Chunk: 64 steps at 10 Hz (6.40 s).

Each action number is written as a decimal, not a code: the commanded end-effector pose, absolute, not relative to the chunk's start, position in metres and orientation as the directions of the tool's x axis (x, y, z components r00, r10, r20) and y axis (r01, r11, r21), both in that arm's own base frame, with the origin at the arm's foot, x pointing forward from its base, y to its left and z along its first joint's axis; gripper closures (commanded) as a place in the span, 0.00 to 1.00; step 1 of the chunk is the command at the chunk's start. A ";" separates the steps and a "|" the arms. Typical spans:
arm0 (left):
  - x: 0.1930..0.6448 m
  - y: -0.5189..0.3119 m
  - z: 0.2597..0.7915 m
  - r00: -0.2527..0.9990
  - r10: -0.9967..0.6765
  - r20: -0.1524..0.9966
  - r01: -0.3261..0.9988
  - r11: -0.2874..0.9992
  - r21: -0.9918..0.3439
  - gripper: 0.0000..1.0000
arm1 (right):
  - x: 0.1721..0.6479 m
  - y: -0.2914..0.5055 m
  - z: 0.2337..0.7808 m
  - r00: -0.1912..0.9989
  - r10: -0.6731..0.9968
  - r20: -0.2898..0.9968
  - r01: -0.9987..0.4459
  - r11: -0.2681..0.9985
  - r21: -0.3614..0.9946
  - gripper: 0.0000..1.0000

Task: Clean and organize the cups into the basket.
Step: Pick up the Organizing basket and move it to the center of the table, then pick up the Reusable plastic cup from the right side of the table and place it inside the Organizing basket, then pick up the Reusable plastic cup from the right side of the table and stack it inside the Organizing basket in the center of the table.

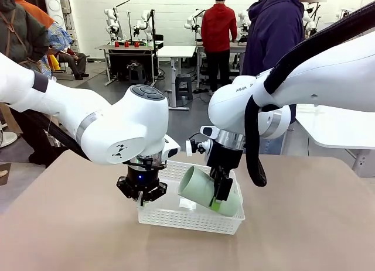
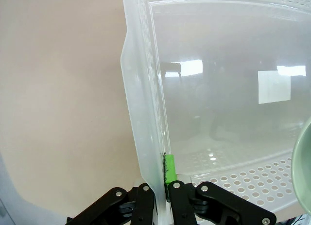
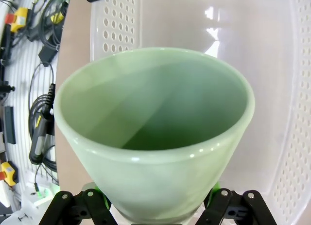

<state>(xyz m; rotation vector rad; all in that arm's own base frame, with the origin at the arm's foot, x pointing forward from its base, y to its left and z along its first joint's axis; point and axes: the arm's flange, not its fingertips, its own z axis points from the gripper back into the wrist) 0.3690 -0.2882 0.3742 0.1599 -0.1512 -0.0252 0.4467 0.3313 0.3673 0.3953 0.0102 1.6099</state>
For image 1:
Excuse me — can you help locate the blue patterned garment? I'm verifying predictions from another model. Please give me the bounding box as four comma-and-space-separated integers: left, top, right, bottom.
43, 22, 73, 78

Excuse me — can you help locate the black sleeved right arm cable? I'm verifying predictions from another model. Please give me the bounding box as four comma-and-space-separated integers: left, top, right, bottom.
244, 1, 375, 187

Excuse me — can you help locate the white standing desk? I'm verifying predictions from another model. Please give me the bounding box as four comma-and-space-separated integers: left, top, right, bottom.
156, 45, 197, 111

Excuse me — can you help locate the white perforated plastic basket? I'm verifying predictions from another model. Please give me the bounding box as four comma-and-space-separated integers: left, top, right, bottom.
137, 159, 246, 235

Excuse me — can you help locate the white robot workbench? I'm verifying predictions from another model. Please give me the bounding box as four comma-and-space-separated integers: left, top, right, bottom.
195, 39, 247, 90

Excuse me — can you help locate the person in red jacket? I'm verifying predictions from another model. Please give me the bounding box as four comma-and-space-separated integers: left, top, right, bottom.
201, 0, 238, 97

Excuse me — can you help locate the black sleeved left arm cable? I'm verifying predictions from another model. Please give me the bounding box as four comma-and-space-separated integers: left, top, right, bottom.
16, 107, 92, 162

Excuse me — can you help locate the black sleeved arm cable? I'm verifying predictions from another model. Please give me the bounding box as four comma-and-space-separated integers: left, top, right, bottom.
244, 1, 375, 187
16, 107, 92, 162

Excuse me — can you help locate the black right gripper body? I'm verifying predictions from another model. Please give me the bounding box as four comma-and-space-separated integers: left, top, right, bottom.
206, 140, 246, 170

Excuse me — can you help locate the brown cardboard box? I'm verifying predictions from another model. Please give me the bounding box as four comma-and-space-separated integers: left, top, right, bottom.
0, 102, 23, 134

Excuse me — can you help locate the white round stand base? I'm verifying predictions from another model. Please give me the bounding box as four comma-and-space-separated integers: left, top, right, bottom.
0, 131, 19, 149

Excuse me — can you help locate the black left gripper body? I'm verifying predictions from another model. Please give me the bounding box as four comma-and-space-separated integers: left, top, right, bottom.
127, 166, 161, 193

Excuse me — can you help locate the orange jacket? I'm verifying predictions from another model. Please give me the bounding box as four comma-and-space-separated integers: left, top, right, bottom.
13, 0, 56, 29

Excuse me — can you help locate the person in purple jacket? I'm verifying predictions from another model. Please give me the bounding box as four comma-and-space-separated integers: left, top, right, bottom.
241, 0, 306, 155

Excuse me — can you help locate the grey plastic stool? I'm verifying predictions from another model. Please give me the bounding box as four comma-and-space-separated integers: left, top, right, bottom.
175, 74, 194, 101

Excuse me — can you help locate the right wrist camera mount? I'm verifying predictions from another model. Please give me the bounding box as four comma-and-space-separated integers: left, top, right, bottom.
185, 138, 212, 157

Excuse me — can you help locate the dark small stool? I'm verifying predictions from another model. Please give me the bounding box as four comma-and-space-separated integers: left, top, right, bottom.
127, 63, 146, 87

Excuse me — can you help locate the grey metal desk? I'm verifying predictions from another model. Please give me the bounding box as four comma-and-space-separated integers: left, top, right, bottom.
94, 40, 165, 87

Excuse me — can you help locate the seated person in dark clothes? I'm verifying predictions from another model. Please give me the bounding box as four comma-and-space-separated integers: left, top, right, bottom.
58, 47, 90, 81

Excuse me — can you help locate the pale green cup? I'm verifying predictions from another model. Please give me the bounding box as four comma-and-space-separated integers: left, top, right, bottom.
177, 165, 242, 218

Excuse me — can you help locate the person in dark green coat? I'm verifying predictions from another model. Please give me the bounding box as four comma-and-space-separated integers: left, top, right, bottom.
0, 0, 73, 168

